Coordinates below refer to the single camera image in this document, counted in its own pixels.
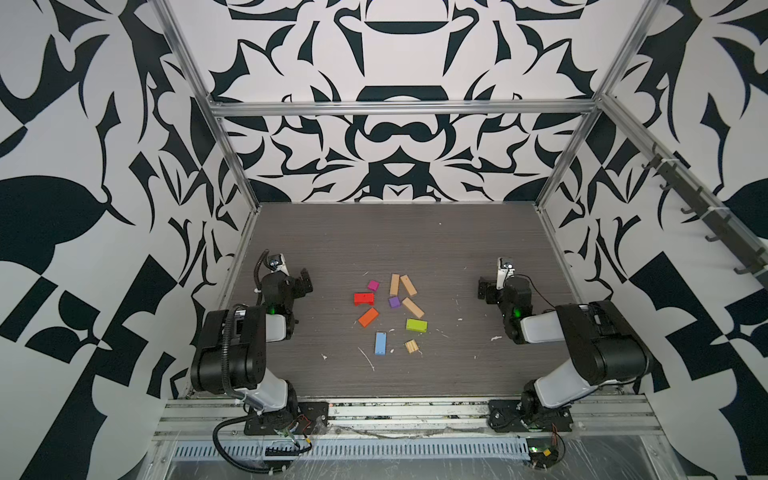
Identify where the natural wood long block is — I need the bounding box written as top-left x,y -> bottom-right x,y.
389,274 -> 400,297

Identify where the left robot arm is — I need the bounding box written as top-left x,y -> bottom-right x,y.
190,269 -> 313,421

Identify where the orange rectangular block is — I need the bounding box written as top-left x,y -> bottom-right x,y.
358,307 -> 380,328

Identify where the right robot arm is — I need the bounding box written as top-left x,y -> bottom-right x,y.
477,272 -> 654,432

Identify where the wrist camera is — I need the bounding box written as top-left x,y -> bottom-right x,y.
496,257 -> 515,290
264,254 -> 289,275

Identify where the black wall hook rack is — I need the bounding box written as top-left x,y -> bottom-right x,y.
643,143 -> 767,290

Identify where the white slotted cable duct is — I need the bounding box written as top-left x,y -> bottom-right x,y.
170,437 -> 532,462

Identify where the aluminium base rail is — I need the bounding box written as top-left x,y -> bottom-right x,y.
152,395 -> 663,441

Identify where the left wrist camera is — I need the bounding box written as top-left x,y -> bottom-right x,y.
264,254 -> 289,275

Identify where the green circuit board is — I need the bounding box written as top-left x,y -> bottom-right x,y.
527,437 -> 565,471

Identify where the red rectangular block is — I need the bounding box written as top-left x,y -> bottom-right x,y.
353,292 -> 375,306

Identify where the lime green block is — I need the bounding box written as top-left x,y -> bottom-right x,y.
406,319 -> 428,333

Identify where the small natural wood block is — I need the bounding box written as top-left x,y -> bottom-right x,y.
405,340 -> 419,354

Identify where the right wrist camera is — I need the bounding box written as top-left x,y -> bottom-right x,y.
496,257 -> 515,290

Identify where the light blue block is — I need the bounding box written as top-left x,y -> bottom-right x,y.
374,332 -> 387,356

